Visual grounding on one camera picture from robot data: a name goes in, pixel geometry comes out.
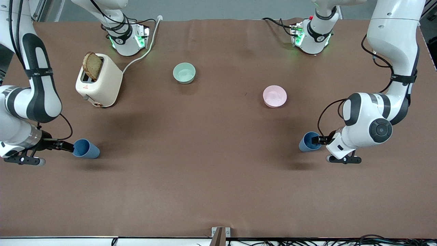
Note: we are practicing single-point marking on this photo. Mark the cream white toaster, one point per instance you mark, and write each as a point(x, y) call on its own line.
point(106, 85)

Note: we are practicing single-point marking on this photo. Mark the blue plastic cup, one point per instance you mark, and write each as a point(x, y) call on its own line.
point(307, 143)
point(87, 150)

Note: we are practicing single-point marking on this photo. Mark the metal camera post bracket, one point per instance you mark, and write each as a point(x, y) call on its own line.
point(215, 232)

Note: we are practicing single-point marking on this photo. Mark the brown bread slice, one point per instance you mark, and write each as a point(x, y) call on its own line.
point(92, 66)

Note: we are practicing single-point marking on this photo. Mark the green bowl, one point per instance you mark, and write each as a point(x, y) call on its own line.
point(184, 73)

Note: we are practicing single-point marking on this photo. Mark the pink bowl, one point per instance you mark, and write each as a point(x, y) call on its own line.
point(275, 96)

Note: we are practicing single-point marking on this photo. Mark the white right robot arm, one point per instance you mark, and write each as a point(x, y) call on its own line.
point(41, 102)

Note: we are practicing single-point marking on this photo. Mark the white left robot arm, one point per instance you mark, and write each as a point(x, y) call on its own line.
point(392, 34)

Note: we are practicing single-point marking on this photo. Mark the aluminium frame post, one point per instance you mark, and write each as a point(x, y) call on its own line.
point(431, 7)
point(39, 10)

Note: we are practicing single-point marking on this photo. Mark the brown table cover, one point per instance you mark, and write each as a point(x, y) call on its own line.
point(218, 171)

